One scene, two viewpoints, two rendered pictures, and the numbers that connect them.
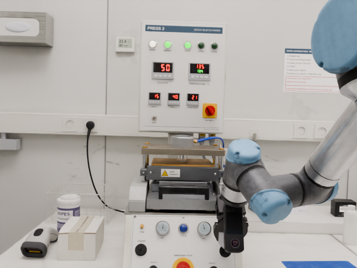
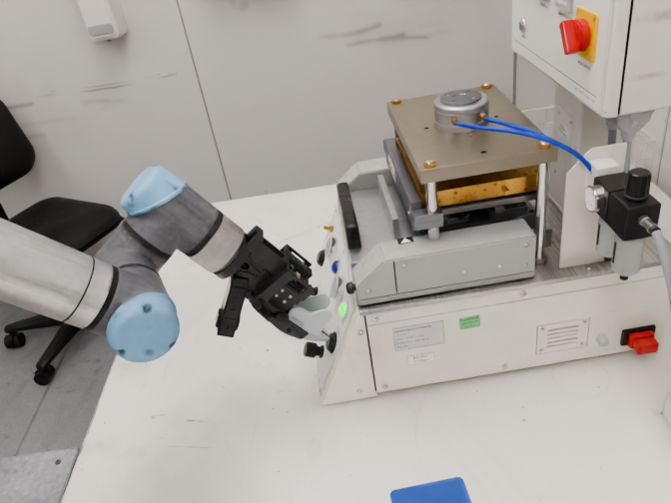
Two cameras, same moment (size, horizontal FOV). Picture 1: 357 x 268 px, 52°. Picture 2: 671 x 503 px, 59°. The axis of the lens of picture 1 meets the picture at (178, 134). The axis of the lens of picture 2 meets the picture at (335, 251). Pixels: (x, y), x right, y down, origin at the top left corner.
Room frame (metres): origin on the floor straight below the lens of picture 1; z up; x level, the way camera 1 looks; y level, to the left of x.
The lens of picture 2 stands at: (1.08, -0.84, 1.46)
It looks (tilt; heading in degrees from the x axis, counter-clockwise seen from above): 33 degrees down; 92
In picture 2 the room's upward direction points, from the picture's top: 10 degrees counter-clockwise
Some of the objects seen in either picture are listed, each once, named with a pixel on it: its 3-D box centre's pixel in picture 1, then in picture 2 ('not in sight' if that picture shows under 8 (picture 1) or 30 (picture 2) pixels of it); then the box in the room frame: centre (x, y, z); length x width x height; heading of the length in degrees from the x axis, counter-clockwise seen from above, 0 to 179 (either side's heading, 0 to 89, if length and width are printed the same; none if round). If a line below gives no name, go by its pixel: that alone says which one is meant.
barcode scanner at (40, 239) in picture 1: (43, 237); not in sight; (1.22, 0.45, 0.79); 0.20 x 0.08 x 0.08; 0
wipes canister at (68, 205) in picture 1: (68, 215); not in sight; (1.38, 0.41, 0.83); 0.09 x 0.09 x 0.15
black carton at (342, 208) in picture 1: (342, 207); not in sight; (1.59, -0.74, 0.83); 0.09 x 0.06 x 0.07; 85
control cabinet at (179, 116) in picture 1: (181, 107); (589, 1); (1.44, -0.01, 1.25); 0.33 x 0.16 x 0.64; 92
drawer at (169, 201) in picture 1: (181, 189); (434, 209); (1.21, -0.02, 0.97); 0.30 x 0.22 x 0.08; 2
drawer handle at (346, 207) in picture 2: (184, 192); (347, 213); (1.07, -0.02, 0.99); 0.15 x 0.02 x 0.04; 92
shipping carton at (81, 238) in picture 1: (82, 236); not in sight; (1.22, 0.32, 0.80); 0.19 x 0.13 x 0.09; 0
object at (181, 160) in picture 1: (184, 159); (462, 151); (1.26, -0.02, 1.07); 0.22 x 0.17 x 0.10; 92
